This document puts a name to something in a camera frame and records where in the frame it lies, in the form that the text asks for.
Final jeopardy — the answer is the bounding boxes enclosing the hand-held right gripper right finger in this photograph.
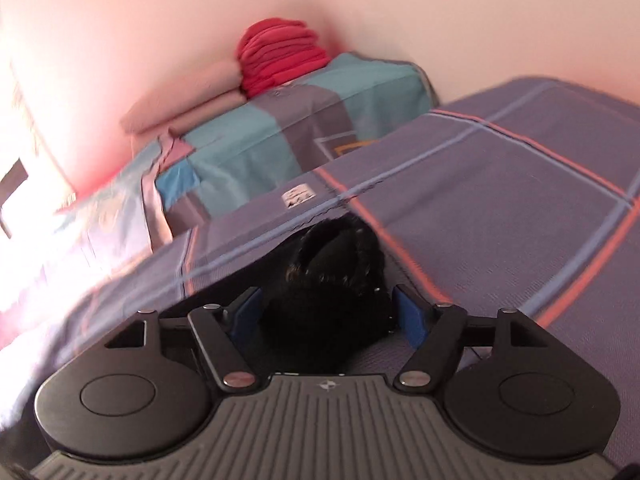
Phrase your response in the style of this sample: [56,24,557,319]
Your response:
[392,284,547,395]

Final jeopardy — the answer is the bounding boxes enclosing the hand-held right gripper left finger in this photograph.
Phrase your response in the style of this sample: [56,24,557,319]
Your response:
[104,287,263,392]

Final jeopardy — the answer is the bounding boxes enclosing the black ribbed pants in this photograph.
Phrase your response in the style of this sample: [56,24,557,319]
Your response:
[260,212,396,375]

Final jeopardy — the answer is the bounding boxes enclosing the purple plaid bed sheet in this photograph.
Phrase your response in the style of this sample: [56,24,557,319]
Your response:
[0,76,640,461]

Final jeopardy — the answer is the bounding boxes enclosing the teal patchwork duvet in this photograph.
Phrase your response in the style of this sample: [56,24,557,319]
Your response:
[52,51,442,261]

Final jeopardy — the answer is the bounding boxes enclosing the pink folded blanket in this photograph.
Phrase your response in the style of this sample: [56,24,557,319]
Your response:
[120,59,247,137]

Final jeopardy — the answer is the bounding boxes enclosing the red folded blanket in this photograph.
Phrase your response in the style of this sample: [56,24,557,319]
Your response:
[236,18,332,100]

